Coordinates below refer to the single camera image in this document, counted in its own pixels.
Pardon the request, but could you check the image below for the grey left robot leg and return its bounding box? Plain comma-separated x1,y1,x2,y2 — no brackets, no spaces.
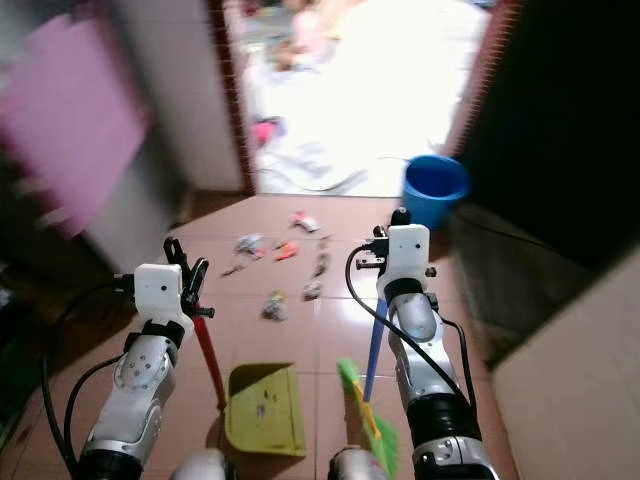
175,448,239,480

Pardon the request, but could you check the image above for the green dustpan with red handle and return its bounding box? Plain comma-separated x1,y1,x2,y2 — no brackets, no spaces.
198,315,309,459

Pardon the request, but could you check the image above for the pink foam mat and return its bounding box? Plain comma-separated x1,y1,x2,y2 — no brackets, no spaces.
0,14,153,239

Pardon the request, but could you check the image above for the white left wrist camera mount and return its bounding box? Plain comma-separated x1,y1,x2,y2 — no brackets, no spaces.
133,263,187,324

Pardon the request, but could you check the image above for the grey robot leg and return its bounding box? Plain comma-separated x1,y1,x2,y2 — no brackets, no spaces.
175,448,239,480
328,447,391,480

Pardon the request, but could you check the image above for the white and red wrapper scrap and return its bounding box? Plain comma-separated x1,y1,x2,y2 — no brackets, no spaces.
289,210,321,234

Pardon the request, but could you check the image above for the grey crumpled wrapper scrap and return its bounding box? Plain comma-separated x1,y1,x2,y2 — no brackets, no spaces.
232,234,266,259

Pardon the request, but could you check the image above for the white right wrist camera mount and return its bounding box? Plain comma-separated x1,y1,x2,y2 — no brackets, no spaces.
385,224,433,287

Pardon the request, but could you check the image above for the orange red litter scrap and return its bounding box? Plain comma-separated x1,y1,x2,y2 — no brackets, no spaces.
272,240,301,263

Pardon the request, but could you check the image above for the brown door frame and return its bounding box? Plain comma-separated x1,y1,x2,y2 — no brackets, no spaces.
210,0,526,198

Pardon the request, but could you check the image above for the dark slim litter scrap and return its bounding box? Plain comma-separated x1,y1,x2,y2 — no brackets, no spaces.
312,236,332,280

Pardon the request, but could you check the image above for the green broom with blue handle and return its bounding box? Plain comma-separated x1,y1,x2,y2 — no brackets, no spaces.
336,293,402,479

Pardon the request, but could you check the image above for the blue plastic bucket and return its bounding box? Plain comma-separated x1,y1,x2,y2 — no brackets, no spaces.
401,154,472,232

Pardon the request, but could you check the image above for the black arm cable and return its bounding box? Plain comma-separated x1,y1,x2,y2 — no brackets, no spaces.
344,243,479,409
42,276,139,479

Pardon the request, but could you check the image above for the grey right robot leg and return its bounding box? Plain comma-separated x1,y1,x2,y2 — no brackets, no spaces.
328,447,391,480

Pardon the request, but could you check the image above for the small pink object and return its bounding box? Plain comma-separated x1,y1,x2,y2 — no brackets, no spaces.
252,118,285,148

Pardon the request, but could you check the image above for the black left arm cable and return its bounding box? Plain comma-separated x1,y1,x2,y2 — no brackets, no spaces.
42,276,139,479

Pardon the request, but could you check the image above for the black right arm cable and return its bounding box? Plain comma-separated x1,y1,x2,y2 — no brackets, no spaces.
344,243,479,409

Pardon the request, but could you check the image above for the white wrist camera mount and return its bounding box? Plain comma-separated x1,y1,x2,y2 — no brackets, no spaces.
385,224,433,287
133,263,187,324

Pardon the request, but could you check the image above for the grey yellow crumpled wrapper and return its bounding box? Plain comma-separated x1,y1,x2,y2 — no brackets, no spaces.
261,291,290,323

